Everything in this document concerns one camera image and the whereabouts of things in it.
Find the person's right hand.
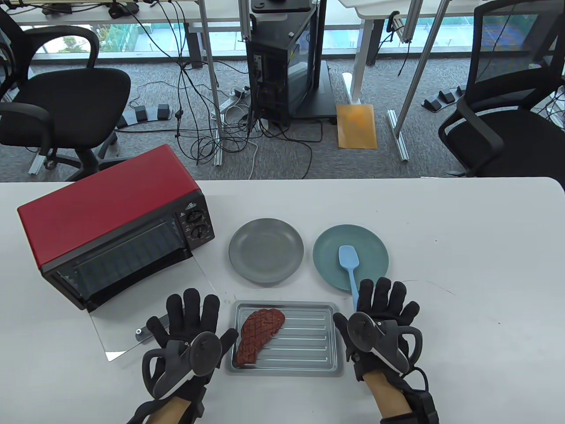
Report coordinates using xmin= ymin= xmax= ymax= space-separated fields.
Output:
xmin=333 ymin=277 xmax=421 ymax=383

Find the person's left hand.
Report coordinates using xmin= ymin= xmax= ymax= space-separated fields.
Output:
xmin=147 ymin=288 xmax=239 ymax=413

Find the blue dessert spatula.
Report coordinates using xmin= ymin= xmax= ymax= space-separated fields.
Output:
xmin=338 ymin=245 xmax=363 ymax=312

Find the brown grilled steak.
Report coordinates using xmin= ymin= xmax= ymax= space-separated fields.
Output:
xmin=235 ymin=308 xmax=286 ymax=366

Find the silver baking tray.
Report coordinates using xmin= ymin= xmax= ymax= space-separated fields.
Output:
xmin=226 ymin=301 xmax=345 ymax=378

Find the red toaster oven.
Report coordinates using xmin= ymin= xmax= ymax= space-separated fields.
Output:
xmin=18 ymin=144 xmax=224 ymax=363

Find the person's left forearm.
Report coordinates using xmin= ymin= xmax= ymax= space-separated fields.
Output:
xmin=148 ymin=395 xmax=196 ymax=424

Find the person's right forearm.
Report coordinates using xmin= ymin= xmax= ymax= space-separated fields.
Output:
xmin=364 ymin=370 xmax=414 ymax=418

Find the white and grey controller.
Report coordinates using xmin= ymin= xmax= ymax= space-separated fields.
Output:
xmin=348 ymin=312 xmax=423 ymax=377
xmin=141 ymin=332 xmax=222 ymax=400

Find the teal plate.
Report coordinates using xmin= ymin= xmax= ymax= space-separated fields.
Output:
xmin=313 ymin=224 xmax=389 ymax=292

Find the grey plate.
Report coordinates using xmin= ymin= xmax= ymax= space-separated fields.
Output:
xmin=229 ymin=218 xmax=305 ymax=284

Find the black wrist band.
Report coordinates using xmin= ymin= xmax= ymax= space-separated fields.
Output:
xmin=126 ymin=389 xmax=207 ymax=424
xmin=380 ymin=386 xmax=441 ymax=424

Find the yellow envelope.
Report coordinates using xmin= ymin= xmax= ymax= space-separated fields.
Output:
xmin=335 ymin=104 xmax=378 ymax=151

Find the black mesh office chair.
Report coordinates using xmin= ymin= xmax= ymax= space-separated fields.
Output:
xmin=438 ymin=0 xmax=565 ymax=178

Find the grey double foot pedal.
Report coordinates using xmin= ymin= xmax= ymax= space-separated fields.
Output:
xmin=422 ymin=86 xmax=467 ymax=114
xmin=116 ymin=103 xmax=175 ymax=130

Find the white power strip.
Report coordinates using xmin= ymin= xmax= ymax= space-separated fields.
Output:
xmin=211 ymin=86 xmax=252 ymax=120

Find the white desk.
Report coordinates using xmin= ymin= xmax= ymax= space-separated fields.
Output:
xmin=338 ymin=0 xmax=486 ymax=109
xmin=0 ymin=0 xmax=249 ymax=71

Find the black computer case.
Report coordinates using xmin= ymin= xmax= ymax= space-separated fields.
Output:
xmin=245 ymin=11 xmax=320 ymax=124

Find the black power adapter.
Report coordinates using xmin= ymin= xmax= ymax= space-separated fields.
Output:
xmin=108 ymin=2 xmax=141 ymax=19

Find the thin black wire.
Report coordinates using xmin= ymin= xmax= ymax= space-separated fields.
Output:
xmin=397 ymin=279 xmax=458 ymax=297

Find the black cable tangle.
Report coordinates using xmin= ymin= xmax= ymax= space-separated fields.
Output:
xmin=132 ymin=0 xmax=325 ymax=167

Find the white cable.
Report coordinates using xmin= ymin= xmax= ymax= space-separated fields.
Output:
xmin=248 ymin=140 xmax=260 ymax=180

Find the aluminium frame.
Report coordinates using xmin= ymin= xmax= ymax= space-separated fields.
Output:
xmin=197 ymin=0 xmax=253 ymax=167
xmin=387 ymin=0 xmax=444 ymax=163

